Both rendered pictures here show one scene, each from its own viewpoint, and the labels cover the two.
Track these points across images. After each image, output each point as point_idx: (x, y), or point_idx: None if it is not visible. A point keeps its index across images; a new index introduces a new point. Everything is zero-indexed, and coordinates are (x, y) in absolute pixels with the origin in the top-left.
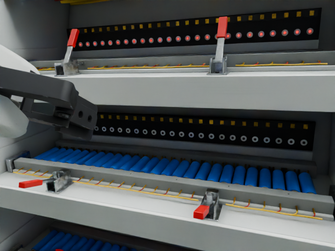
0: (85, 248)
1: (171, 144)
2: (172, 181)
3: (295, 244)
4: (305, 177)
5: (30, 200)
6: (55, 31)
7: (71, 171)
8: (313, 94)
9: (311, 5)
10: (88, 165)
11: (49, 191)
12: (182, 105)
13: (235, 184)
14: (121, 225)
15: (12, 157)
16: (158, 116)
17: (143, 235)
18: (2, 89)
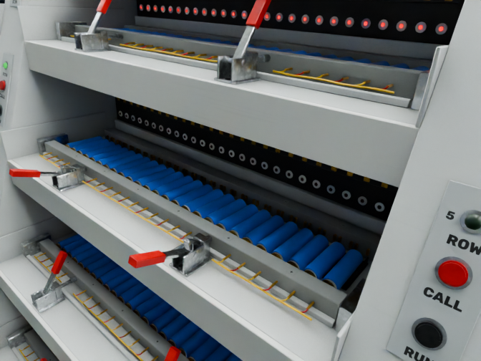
0: (106, 259)
1: (218, 164)
2: (172, 212)
3: (253, 337)
4: (348, 257)
5: (39, 191)
6: None
7: (86, 169)
8: (330, 139)
9: None
10: (112, 167)
11: (54, 187)
12: (184, 116)
13: (239, 238)
14: (104, 246)
15: (45, 137)
16: None
17: (122, 266)
18: None
